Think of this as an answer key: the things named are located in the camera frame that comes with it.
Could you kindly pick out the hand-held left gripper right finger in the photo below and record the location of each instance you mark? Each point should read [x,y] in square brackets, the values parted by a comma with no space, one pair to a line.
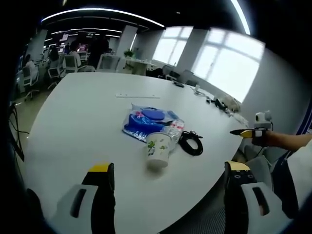
[246,195]

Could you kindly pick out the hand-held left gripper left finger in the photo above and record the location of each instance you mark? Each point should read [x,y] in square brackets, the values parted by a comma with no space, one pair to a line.
[92,195]

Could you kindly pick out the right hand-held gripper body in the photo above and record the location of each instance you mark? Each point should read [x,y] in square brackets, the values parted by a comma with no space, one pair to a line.
[262,120]

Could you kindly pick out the clear plastic water bottle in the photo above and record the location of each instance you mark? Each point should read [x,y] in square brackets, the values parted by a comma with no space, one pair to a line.
[176,130]

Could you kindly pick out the floral paper cup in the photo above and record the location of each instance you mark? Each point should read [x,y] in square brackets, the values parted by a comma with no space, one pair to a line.
[158,151]

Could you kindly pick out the blue wet wipes pack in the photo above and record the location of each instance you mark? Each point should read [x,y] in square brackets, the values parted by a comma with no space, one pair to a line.
[148,122]

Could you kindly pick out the person's right hand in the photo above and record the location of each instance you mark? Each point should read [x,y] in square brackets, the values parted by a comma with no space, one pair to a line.
[262,140]

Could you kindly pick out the crumpled beige cloth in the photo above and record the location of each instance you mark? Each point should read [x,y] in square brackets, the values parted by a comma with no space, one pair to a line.
[231,102]

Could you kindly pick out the black headset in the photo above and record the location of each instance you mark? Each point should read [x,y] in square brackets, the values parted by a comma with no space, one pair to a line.
[219,102]

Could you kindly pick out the person's white shirt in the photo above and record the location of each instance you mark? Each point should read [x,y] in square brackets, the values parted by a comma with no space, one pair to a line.
[298,175]

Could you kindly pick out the white table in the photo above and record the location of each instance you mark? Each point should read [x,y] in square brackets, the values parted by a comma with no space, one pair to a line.
[97,136]

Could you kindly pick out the black phone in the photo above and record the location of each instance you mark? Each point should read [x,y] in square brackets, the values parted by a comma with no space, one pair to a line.
[179,84]

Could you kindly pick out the black bag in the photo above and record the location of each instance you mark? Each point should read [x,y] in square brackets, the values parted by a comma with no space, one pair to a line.
[154,72]

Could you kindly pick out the white partition desk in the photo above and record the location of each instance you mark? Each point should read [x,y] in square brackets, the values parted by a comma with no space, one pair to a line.
[140,65]

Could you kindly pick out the white office chair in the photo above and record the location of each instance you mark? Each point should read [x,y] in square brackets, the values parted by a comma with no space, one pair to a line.
[108,63]
[29,79]
[54,73]
[72,64]

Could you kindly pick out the green potted plant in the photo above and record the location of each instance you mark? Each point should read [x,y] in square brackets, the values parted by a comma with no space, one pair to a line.
[129,53]

